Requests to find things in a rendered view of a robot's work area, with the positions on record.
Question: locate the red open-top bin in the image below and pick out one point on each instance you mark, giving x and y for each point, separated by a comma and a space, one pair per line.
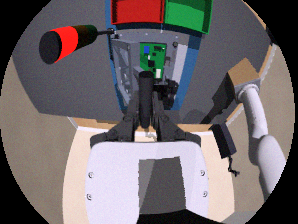
129, 11

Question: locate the green bin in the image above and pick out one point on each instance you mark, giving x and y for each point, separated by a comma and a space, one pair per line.
193, 13

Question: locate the green circuit board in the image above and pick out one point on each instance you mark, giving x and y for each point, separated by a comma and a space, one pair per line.
152, 58

